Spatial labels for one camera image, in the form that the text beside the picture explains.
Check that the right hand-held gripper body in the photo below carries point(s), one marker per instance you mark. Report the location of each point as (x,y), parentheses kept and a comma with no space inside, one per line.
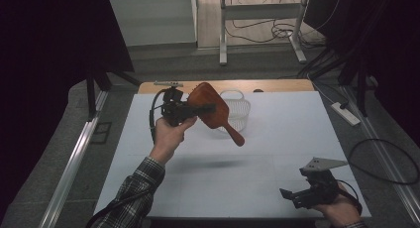
(318,191)

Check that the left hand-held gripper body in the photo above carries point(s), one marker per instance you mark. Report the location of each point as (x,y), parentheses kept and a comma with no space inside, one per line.
(173,109)

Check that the brown wooden scoop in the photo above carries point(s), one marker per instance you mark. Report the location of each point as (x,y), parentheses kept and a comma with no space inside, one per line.
(206,94)

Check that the white plastic mesh basket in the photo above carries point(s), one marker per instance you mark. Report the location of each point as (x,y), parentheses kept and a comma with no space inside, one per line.
(242,112)

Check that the person's left hand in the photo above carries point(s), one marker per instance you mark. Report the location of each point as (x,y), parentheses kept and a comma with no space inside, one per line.
(168,138)

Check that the person's right hand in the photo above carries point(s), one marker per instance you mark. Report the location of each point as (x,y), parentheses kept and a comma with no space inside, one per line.
(341,211)

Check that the white foam board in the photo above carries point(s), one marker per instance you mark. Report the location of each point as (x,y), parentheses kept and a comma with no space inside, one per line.
(280,138)

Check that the small dark table knob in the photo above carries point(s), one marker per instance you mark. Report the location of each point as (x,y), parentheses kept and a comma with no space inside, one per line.
(258,90)

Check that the white power strip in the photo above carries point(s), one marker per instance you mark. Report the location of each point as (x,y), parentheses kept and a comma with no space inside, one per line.
(346,115)

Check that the dark square floor plate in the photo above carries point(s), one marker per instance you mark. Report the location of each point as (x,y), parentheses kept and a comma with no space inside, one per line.
(100,133)

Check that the light wooden table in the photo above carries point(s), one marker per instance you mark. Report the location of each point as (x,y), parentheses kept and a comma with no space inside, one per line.
(280,86)

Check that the black plug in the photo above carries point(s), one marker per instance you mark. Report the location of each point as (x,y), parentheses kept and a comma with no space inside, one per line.
(344,105)

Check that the black metal stand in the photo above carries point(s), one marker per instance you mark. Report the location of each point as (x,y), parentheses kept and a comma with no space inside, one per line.
(362,89)
(90,95)

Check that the grey cabinet panel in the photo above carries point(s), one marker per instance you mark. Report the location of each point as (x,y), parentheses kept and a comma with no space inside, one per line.
(152,20)

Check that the black curtain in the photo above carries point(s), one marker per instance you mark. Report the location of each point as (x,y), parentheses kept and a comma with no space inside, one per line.
(389,39)
(43,39)

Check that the aluminium floor rail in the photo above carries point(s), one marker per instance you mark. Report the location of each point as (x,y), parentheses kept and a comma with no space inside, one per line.
(71,171)
(379,145)

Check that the white metal desk frame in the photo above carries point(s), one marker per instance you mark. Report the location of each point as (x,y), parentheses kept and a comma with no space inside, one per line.
(223,29)

